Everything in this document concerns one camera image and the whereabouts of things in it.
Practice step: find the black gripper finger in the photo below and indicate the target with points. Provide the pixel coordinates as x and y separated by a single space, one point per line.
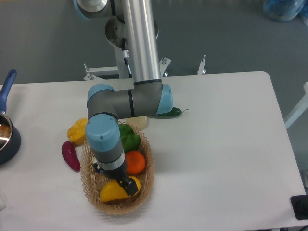
131 185

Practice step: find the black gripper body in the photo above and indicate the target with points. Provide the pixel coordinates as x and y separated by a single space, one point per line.
119 174

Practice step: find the yellow mango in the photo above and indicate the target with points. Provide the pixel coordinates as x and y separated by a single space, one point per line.
112 191

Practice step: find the woven wicker basket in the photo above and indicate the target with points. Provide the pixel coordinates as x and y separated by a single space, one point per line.
93 182

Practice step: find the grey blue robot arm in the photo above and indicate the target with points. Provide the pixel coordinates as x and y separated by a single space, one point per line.
149 96

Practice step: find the orange fruit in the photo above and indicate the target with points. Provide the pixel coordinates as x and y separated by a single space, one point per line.
135 162

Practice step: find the green bok choy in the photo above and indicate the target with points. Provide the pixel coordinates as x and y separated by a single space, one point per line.
129 139

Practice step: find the purple sweet potato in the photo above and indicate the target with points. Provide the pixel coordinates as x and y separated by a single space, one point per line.
70 156

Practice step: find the yellow bell pepper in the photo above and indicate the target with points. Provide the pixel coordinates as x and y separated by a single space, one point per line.
76 133

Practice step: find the green cucumber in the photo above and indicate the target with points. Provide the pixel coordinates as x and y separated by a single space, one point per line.
174 113

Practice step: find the dark blue saucepan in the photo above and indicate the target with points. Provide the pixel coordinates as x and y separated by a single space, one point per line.
10 138

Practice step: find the black device at edge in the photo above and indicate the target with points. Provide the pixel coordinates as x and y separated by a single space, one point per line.
300 206

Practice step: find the blue plastic bag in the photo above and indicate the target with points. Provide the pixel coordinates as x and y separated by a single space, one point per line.
283 10

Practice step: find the white frame at right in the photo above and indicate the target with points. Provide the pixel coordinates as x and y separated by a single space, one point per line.
298 110

